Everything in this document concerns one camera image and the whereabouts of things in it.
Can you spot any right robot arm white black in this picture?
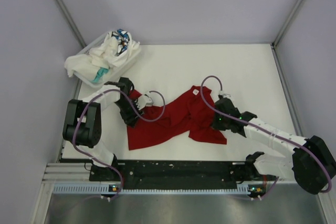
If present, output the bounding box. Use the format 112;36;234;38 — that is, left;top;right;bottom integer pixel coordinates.
212;95;335;195

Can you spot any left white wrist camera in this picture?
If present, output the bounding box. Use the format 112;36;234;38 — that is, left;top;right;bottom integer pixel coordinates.
135;91;154;110

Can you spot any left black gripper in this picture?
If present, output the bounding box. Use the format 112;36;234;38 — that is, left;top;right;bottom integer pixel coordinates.
114;98;144;128

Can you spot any left aluminium corner post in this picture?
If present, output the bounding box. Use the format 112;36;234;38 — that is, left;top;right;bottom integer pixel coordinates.
54;0;87;48

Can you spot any white printed t shirt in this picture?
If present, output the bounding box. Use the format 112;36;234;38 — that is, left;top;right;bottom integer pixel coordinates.
101;29;140;68

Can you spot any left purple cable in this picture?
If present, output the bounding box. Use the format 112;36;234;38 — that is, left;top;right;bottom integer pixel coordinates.
72;89;166;201

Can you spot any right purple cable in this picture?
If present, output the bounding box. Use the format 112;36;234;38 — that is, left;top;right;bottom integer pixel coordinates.
201;76;332;201

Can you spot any grey slotted cable duct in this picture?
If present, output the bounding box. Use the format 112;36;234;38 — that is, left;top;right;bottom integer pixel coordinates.
53;184;251;195

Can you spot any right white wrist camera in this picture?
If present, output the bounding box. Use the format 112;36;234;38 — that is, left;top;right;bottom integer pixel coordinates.
218;90;232;99

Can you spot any white plastic basket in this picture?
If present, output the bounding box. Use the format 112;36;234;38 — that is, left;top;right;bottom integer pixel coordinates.
73;32;141;90

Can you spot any white t shirt pile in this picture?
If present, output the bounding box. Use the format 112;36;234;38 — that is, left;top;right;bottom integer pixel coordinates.
64;54;119;84

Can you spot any aluminium corner post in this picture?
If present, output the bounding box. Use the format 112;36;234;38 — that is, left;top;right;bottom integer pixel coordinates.
271;0;306;48
54;0;87;48

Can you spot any right aluminium corner post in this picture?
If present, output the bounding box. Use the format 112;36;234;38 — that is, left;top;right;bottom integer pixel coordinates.
271;0;306;48

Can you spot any aluminium frame rail front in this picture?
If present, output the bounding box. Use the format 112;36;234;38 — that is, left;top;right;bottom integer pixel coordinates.
42;163;91;183

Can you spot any purple cable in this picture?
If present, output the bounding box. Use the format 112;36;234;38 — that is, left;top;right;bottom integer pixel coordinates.
72;89;166;201
201;76;332;201

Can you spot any red t shirt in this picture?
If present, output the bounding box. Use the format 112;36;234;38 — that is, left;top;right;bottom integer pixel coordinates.
127;86;227;151

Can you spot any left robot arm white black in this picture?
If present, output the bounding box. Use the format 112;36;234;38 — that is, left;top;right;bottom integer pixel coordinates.
62;77;143;180

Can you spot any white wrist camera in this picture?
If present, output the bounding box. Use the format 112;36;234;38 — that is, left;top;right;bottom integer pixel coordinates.
135;91;154;110
218;90;232;99

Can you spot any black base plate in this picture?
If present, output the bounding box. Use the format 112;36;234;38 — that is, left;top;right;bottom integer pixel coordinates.
89;158;266;189

